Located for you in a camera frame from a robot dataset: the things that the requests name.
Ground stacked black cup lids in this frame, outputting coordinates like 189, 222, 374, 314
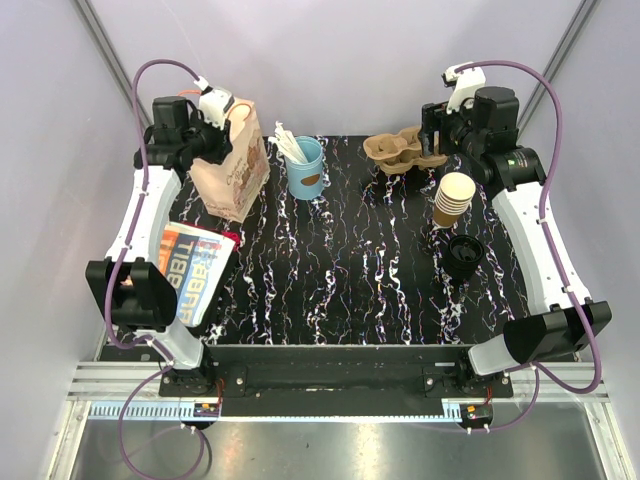
443, 235, 485, 281

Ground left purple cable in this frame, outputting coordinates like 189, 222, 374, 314
102, 58, 214, 479

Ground printed kraft paper bag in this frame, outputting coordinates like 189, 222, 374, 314
189, 96, 270, 223

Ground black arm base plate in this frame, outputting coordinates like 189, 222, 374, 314
158, 344, 514, 401

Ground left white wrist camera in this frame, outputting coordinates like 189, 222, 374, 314
198, 86, 235, 129

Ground blue cylindrical stirrer holder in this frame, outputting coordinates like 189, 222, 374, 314
285, 136, 325, 201

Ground red fabric item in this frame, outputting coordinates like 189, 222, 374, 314
221, 231, 242, 251

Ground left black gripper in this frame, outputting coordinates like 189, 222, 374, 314
182, 109, 232, 166

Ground stacked paper coffee cups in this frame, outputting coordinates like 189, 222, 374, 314
433, 172, 476, 229

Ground pulp cup carrier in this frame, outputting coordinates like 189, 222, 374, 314
363, 125, 423, 173
376, 148, 448, 176

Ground black marble pattern mat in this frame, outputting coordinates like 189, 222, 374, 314
170, 136, 529, 345

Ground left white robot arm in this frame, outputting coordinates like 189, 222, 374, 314
85, 89, 235, 396

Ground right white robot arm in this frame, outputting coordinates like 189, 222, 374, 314
419, 86, 612, 397

